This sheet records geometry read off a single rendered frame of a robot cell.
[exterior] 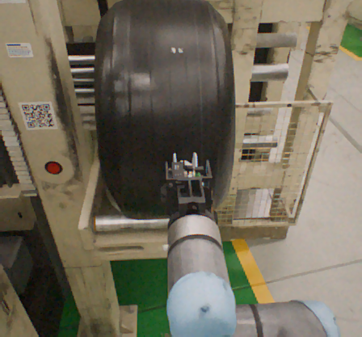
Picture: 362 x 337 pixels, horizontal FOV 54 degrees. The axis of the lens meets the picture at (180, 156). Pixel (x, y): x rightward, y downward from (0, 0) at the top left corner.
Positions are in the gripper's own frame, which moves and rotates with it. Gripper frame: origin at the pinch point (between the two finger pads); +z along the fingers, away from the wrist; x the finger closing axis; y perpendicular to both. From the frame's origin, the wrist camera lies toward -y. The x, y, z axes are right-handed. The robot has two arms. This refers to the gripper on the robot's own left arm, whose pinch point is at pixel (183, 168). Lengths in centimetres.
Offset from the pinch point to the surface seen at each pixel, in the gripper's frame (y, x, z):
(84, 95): -9, 32, 64
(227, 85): 13.6, -9.2, 8.6
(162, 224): -29.1, 4.8, 16.8
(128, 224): -28.6, 14.2, 16.9
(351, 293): -116, -88, 56
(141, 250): -38.0, 11.2, 16.2
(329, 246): -112, -88, 85
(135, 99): 12.4, 8.8, 5.2
